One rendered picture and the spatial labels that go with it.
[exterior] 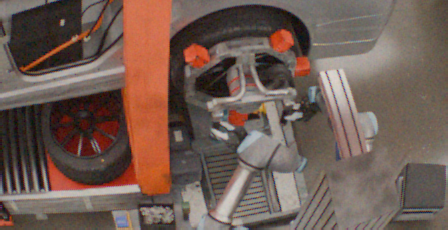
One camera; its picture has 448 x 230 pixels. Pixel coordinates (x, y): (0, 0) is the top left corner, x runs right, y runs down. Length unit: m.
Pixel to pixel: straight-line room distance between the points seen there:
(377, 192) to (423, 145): 2.62
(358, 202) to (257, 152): 0.95
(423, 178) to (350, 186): 2.13
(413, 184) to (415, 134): 0.68
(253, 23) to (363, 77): 1.58
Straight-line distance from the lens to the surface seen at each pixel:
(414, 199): 4.04
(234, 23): 3.33
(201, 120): 4.13
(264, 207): 4.14
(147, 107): 2.79
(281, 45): 3.35
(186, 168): 3.80
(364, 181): 2.06
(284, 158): 2.86
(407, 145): 4.59
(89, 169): 3.70
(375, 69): 4.82
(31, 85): 3.52
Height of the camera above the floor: 3.84
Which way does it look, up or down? 60 degrees down
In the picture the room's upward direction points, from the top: 7 degrees clockwise
